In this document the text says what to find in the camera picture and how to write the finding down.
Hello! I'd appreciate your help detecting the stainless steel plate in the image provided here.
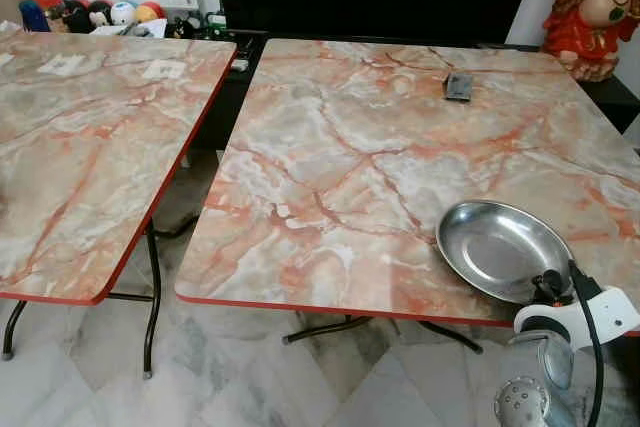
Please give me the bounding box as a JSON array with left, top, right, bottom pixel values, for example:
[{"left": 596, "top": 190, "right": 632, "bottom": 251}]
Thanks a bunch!
[{"left": 436, "top": 200, "right": 575, "bottom": 305}]

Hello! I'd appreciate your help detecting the white and blue toy ball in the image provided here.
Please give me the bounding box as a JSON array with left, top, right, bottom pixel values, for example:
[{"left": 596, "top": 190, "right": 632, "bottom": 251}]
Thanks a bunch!
[{"left": 110, "top": 0, "right": 136, "bottom": 26}]

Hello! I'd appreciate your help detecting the red laughing Buddha statue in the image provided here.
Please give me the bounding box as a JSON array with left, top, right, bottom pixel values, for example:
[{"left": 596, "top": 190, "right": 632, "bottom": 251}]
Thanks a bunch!
[{"left": 543, "top": 0, "right": 640, "bottom": 83}]

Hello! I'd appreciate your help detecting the orange toy ball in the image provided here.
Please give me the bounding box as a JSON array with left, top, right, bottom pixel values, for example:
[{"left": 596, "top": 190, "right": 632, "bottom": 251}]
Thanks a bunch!
[{"left": 135, "top": 2, "right": 166, "bottom": 24}]

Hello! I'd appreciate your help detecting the white power strip box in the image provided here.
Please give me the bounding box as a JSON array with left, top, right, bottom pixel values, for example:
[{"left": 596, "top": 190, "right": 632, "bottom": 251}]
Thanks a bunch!
[{"left": 157, "top": 0, "right": 203, "bottom": 20}]

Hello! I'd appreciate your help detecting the small dark grey remote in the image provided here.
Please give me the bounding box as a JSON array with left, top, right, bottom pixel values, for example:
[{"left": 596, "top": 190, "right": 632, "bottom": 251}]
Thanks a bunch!
[{"left": 444, "top": 73, "right": 474, "bottom": 102}]

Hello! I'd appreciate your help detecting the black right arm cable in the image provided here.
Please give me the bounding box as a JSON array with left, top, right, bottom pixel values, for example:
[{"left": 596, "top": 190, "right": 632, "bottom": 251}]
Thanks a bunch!
[{"left": 568, "top": 260, "right": 606, "bottom": 427}]

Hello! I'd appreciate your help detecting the large marble pattern folding table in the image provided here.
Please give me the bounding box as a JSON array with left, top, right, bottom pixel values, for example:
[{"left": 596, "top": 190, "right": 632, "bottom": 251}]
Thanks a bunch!
[{"left": 175, "top": 37, "right": 640, "bottom": 355}]

